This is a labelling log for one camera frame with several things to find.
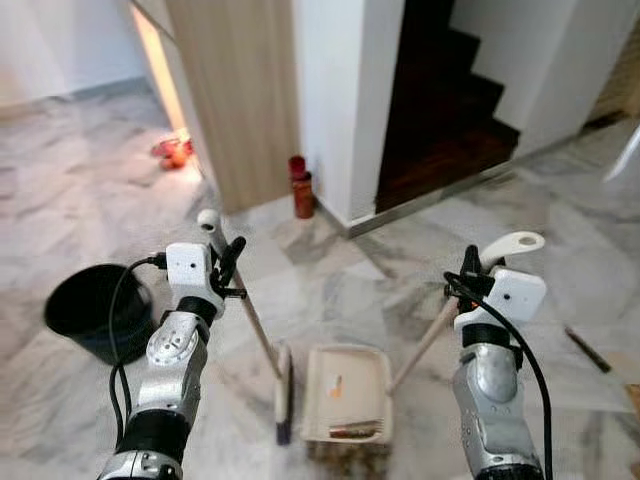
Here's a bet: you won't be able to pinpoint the light wooden door panel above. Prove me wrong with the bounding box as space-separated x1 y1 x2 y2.
128 0 302 214

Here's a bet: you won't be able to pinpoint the wooden handled broom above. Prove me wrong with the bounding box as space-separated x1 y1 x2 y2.
197 208 296 447

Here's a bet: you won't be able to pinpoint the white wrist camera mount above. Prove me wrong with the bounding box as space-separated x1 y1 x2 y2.
164 242 225 319
453 267 549 337

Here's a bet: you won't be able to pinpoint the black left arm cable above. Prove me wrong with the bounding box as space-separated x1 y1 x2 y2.
105 255 169 441

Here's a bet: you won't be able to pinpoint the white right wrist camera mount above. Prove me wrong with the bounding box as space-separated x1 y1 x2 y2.
453 267 549 337

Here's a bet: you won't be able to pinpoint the black plastic bucket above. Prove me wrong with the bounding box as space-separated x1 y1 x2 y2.
43 263 159 367

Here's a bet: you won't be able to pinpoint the red orange floor ornaments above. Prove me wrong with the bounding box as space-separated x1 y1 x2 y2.
150 133 197 171

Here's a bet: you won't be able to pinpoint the thin dark brown bar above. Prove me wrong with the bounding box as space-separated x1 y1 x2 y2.
564 326 612 375

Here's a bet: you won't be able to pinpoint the dark wooden staircase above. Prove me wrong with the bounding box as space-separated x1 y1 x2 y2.
374 0 522 214

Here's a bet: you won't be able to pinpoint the beige long handled dustpan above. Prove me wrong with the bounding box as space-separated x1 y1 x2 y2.
299 231 547 445

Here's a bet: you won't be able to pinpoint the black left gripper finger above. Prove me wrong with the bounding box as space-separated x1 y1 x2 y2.
218 234 249 283

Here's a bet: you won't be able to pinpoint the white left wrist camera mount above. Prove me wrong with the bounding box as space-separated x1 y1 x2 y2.
164 242 225 319

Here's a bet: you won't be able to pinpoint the bronze brown tube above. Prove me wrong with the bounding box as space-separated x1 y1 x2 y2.
327 421 384 440

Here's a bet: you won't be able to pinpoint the red brown bottle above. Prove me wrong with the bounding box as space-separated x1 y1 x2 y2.
287 154 317 220

